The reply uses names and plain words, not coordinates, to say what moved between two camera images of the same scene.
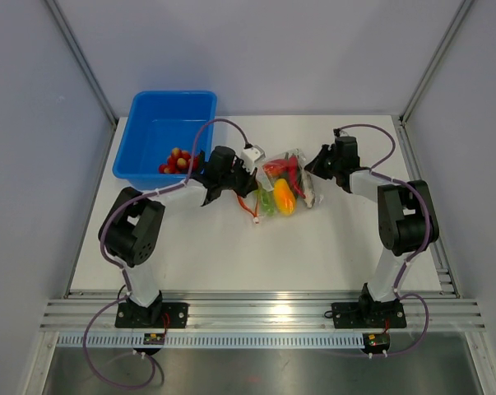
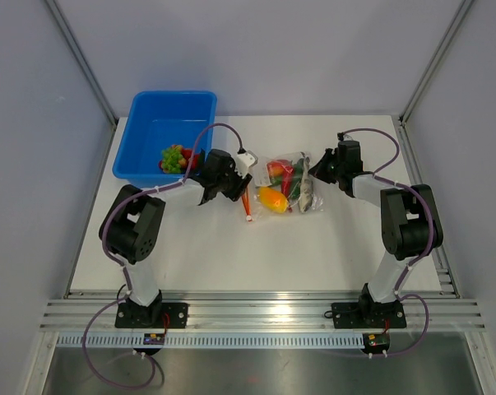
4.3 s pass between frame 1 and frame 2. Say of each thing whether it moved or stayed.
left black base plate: stayed
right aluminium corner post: stayed
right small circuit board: stayed
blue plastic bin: stayed
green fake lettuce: moved
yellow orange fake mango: moved
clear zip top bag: moved
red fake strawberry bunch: stayed
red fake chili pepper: moved
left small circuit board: stayed
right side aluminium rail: stayed
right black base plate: stayed
